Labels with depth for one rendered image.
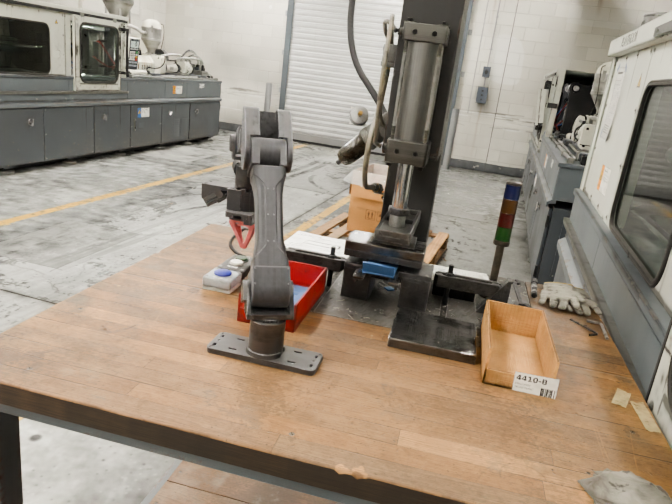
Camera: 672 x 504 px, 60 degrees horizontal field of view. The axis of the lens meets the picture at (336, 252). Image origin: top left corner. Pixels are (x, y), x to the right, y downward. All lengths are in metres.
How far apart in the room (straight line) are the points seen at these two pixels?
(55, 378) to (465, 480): 0.63
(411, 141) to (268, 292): 0.48
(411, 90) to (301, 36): 9.87
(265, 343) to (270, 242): 0.18
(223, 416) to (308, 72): 10.30
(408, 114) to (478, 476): 0.74
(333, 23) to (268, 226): 9.97
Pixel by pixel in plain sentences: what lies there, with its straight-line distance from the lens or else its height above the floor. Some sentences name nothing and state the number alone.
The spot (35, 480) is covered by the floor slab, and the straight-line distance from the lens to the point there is 2.28.
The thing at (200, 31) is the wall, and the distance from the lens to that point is 12.01.
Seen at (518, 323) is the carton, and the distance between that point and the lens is 1.32.
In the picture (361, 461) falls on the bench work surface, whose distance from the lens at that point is 0.84.
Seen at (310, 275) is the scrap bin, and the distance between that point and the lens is 1.37.
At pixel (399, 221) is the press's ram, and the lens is 1.32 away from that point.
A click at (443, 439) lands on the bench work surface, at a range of 0.92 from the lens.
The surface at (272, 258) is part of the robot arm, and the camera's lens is 1.02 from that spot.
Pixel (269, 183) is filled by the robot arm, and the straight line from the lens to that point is 1.07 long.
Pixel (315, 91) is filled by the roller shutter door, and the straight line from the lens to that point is 10.99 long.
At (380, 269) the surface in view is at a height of 1.00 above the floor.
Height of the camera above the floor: 1.40
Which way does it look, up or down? 17 degrees down
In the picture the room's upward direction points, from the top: 7 degrees clockwise
